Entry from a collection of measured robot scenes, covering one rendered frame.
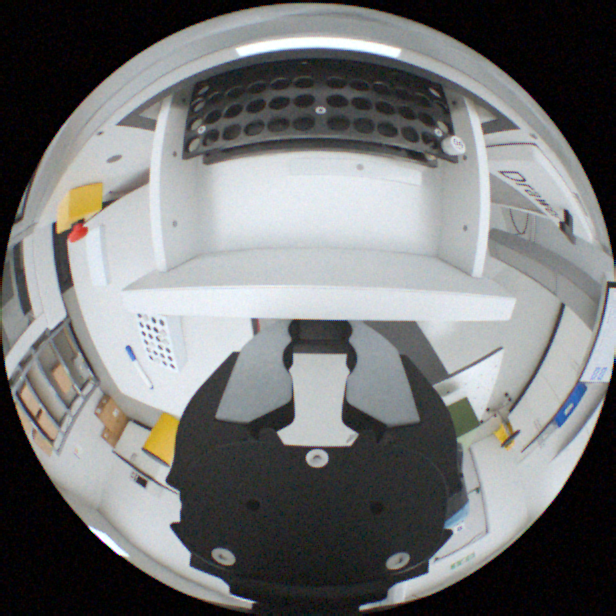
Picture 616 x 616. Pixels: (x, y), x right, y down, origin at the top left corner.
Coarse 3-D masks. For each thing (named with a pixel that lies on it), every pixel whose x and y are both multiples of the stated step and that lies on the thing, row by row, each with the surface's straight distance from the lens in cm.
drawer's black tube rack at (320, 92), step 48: (192, 96) 18; (240, 96) 15; (288, 96) 14; (336, 96) 15; (384, 96) 15; (432, 96) 17; (288, 144) 16; (336, 144) 16; (384, 144) 16; (432, 144) 18
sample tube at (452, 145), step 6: (450, 138) 14; (456, 138) 15; (444, 144) 15; (450, 144) 14; (456, 144) 14; (462, 144) 15; (444, 150) 15; (450, 150) 15; (456, 150) 14; (462, 150) 14; (426, 156) 17; (432, 156) 17
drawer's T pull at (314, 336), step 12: (300, 324) 13; (312, 324) 13; (324, 324) 13; (336, 324) 13; (300, 336) 13; (312, 336) 13; (324, 336) 13; (336, 336) 13; (300, 348) 14; (312, 348) 13; (324, 348) 13; (336, 348) 14
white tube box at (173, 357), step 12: (144, 324) 40; (156, 324) 37; (168, 324) 35; (180, 324) 38; (144, 336) 42; (156, 336) 40; (168, 336) 37; (180, 336) 39; (144, 348) 44; (156, 348) 41; (168, 348) 40; (180, 348) 40; (168, 360) 41; (180, 360) 41
